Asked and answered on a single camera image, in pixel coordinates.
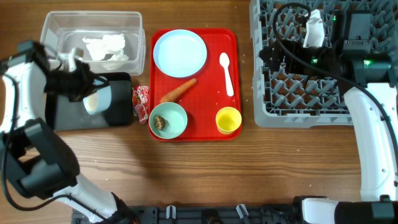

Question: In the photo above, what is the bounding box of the white rice pile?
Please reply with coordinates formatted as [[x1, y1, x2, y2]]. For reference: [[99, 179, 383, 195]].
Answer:
[[83, 93, 98, 114]]

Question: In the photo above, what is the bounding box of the light blue bowl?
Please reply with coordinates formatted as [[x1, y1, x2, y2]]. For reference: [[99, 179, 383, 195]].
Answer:
[[83, 84, 112, 115]]

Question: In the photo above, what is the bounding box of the white napkin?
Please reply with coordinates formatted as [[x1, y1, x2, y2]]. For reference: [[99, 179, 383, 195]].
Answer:
[[82, 34, 129, 70]]

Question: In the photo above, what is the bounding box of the red snack wrapper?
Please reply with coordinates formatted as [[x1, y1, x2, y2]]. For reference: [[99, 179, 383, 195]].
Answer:
[[132, 86, 149, 124]]

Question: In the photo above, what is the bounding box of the yellow plastic cup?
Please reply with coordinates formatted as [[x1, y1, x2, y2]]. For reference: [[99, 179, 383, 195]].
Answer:
[[215, 107, 242, 135]]

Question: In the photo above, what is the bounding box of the brown food scrap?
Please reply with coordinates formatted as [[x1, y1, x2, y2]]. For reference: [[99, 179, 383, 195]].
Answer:
[[154, 115, 166, 130]]

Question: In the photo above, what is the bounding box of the green bowl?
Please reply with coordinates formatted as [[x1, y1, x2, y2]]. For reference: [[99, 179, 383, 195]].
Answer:
[[148, 102, 188, 139]]

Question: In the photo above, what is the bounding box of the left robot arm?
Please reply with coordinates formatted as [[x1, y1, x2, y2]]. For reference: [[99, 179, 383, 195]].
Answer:
[[1, 40, 139, 223]]

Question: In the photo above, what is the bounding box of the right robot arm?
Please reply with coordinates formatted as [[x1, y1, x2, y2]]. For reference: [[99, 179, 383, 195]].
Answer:
[[259, 11, 397, 223]]

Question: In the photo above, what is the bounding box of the black waste tray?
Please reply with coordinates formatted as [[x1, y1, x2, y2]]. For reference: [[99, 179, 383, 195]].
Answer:
[[45, 72, 132, 131]]

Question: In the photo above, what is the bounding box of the grey dishwasher rack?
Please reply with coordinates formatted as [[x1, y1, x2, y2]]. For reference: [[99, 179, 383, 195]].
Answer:
[[249, 0, 397, 128]]

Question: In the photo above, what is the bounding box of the clear plastic bin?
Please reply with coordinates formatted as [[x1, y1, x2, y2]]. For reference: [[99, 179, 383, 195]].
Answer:
[[40, 11, 146, 76]]

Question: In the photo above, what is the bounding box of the white plastic spoon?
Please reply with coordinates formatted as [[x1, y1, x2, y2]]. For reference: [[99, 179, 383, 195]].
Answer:
[[220, 52, 234, 97]]

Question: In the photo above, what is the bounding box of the orange carrot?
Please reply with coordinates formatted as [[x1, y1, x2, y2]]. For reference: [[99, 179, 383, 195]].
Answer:
[[160, 78, 197, 103]]

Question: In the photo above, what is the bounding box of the red serving tray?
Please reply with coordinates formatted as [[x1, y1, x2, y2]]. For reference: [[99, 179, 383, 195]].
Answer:
[[149, 28, 241, 141]]

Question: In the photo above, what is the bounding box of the large light blue plate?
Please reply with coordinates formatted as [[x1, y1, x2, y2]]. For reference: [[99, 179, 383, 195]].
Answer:
[[152, 29, 207, 78]]

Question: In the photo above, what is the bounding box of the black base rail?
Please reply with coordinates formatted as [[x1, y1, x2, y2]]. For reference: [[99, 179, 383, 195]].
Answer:
[[71, 203, 299, 224]]

